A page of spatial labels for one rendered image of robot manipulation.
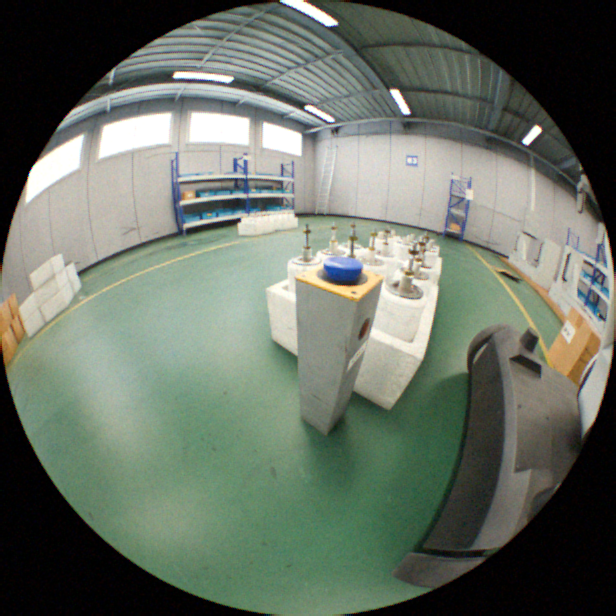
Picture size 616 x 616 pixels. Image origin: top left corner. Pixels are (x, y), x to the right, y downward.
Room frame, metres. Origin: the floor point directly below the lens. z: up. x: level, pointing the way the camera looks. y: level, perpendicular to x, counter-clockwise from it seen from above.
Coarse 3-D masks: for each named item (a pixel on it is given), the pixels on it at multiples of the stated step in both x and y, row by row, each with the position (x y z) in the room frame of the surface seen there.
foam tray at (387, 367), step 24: (288, 288) 0.44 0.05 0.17; (432, 288) 0.44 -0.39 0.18; (288, 312) 0.36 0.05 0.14; (432, 312) 0.31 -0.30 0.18; (288, 336) 0.37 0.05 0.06; (384, 336) 0.23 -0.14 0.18; (384, 360) 0.21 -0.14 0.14; (408, 360) 0.18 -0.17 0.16; (360, 384) 0.22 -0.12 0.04; (384, 384) 0.19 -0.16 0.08
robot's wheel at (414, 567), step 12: (408, 564) -0.15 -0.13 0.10; (420, 564) -0.14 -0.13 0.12; (432, 564) -0.14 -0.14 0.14; (444, 564) -0.15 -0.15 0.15; (456, 564) -0.15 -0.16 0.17; (468, 564) -0.16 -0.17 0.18; (396, 576) -0.17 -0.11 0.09; (408, 576) -0.16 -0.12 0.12; (420, 576) -0.16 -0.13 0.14; (432, 576) -0.16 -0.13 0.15; (444, 576) -0.17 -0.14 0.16; (456, 576) -0.17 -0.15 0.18; (432, 588) -0.18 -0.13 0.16
